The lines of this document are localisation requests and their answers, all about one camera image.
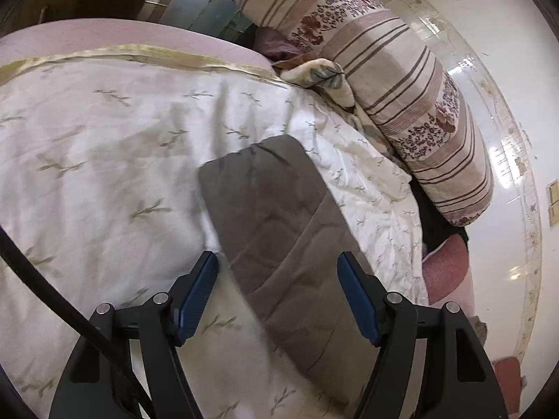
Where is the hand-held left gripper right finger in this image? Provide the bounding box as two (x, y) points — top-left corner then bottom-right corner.
(336, 251), (509, 419)

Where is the glass window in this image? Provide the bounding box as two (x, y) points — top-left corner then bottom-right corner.
(140, 0), (263, 46)

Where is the wall switch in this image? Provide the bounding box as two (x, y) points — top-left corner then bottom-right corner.
(547, 181), (559, 228)

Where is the small leaf-print pillow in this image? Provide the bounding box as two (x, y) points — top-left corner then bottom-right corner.
(279, 58), (356, 110)

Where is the black cloth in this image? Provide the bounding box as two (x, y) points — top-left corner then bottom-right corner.
(411, 179), (470, 258)

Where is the grey-brown quilted jacket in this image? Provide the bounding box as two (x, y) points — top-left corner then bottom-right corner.
(198, 134), (396, 411)

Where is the black cable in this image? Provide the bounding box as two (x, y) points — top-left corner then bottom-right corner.
(0, 229), (155, 419)

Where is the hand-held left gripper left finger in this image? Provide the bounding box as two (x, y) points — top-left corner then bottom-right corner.
(48, 251), (219, 419)

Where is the white leaf-print quilt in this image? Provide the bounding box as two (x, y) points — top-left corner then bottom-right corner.
(0, 44), (429, 419)

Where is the purple cloth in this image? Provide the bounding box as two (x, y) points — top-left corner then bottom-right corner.
(255, 26), (313, 63)

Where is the striped floral pillow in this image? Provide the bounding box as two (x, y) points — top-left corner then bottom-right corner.
(233, 0), (494, 227)

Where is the pink-red chair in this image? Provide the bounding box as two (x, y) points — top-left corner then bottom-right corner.
(491, 355), (523, 406)

